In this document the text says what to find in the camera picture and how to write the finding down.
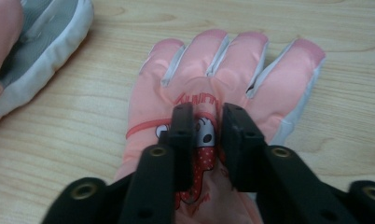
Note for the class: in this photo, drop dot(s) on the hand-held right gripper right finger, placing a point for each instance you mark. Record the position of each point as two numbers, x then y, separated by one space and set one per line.
241 149

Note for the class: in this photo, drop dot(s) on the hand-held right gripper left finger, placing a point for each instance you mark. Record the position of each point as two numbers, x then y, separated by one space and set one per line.
182 149

